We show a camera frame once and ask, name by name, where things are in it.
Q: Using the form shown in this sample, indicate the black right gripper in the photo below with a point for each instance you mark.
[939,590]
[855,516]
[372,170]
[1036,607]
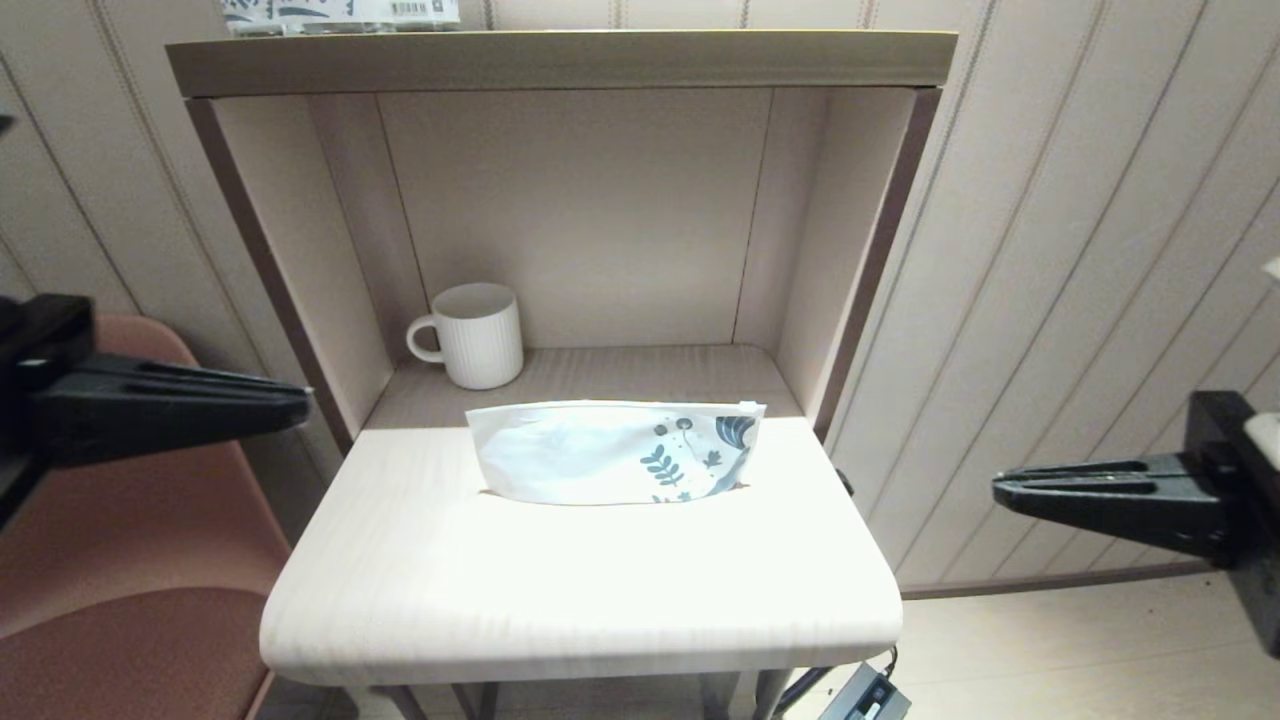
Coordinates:
[1245,500]

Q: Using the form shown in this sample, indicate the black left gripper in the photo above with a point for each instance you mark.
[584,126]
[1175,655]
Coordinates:
[35,340]

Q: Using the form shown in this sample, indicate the white floral zipper pouch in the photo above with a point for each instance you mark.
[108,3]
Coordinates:
[560,450]

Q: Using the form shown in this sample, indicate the brown upholstered chair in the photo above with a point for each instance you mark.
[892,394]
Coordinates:
[120,560]

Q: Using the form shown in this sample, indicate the white ribbed ceramic mug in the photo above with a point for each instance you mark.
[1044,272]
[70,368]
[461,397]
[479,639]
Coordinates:
[480,338]

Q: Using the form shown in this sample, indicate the black power adapter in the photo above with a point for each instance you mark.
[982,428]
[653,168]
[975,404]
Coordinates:
[865,695]

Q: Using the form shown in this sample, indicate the white blue patterned package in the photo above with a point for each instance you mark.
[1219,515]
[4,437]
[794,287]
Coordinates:
[340,12]

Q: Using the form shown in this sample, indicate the light wood shelf desk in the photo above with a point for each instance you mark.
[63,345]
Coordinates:
[580,590]

